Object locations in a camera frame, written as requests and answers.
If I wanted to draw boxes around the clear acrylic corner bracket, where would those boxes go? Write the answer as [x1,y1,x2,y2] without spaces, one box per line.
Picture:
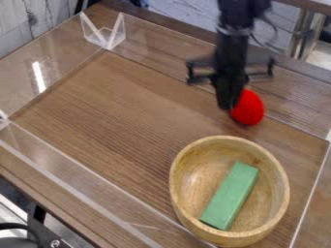
[78,13,125,50]

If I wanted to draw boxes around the oval wooden bowl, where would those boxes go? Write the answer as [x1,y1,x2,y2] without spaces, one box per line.
[169,136,289,248]

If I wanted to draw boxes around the clear acrylic wall panels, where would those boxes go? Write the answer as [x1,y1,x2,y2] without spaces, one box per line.
[0,7,331,248]

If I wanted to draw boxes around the metal chair frame background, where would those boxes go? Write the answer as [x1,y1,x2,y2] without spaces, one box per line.
[274,0,331,60]

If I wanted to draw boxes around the black table leg clamp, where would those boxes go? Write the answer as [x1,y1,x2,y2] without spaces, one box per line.
[0,202,74,248]

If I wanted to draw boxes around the red felt strawberry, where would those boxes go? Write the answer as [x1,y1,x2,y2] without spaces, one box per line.
[229,89,265,125]

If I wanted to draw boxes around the green rectangular block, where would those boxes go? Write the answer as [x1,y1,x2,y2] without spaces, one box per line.
[198,162,258,231]

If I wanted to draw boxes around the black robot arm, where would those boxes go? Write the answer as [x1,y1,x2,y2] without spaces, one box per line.
[185,0,274,110]

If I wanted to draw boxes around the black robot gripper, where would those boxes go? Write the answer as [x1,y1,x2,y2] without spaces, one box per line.
[185,55,274,109]

